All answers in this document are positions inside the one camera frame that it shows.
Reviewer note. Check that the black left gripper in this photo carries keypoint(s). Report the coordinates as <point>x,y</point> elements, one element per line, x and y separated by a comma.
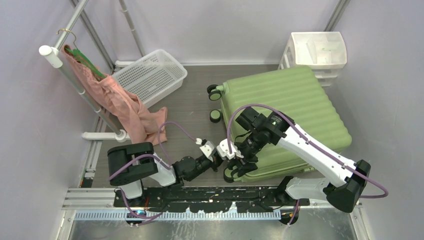
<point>217,160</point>

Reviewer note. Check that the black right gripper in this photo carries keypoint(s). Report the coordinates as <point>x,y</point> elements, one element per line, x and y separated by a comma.
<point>244,166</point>

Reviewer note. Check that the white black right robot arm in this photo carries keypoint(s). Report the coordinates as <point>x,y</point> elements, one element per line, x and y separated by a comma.
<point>343,181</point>

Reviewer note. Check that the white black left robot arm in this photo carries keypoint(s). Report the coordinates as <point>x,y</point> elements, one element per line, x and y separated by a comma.
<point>129,164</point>

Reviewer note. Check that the pink cloth garment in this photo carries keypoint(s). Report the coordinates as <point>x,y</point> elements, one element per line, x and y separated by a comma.
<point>141,124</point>

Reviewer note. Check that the white perforated plastic basket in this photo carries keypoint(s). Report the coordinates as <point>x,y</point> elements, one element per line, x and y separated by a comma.
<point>152,77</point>

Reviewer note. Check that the white plastic drawer organizer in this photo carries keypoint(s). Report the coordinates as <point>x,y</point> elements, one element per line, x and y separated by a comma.
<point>324,52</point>

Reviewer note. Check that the green clothes hanger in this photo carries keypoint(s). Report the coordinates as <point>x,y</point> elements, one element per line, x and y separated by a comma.
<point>82,59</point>

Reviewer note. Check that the white and silver clothes rack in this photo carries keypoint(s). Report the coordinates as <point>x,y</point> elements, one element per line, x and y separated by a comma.
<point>57,59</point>

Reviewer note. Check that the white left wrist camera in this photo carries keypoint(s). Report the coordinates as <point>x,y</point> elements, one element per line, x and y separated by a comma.
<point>207,148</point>

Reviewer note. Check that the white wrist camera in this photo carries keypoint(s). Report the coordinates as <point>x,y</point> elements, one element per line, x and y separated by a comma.
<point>207,148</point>
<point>227,149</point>

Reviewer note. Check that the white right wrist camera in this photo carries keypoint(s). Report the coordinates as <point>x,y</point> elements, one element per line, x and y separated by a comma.
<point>227,149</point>

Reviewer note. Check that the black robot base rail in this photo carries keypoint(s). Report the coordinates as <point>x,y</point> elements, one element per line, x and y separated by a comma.
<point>213,203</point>

